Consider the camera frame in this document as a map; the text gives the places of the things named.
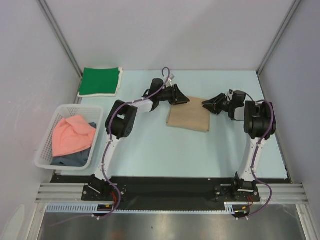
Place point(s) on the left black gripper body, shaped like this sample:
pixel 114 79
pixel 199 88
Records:
pixel 168 95

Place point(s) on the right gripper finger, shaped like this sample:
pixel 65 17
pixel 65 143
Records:
pixel 211 108
pixel 214 100

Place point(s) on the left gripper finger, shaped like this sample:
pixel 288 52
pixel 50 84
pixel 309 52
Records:
pixel 175 103
pixel 179 97

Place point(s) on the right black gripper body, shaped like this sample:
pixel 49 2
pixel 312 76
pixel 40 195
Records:
pixel 217 104

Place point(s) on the beige t shirt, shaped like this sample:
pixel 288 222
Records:
pixel 190 116

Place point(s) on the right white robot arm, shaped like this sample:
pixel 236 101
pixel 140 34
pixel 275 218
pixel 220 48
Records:
pixel 259 124

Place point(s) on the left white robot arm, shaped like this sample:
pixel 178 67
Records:
pixel 119 125

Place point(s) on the folded white t shirt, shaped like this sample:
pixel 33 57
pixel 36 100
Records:
pixel 120 80

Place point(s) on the pink t shirt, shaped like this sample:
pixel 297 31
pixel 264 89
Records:
pixel 72 135

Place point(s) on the blue grey t shirt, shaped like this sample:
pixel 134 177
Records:
pixel 73 160

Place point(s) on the white plastic basket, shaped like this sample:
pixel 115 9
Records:
pixel 44 156

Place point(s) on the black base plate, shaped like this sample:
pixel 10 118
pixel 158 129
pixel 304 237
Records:
pixel 164 193

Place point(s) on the aluminium rail frame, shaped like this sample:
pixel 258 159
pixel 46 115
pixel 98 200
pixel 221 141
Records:
pixel 283 213

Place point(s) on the white slotted cable duct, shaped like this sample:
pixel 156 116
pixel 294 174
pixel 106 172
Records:
pixel 95 208

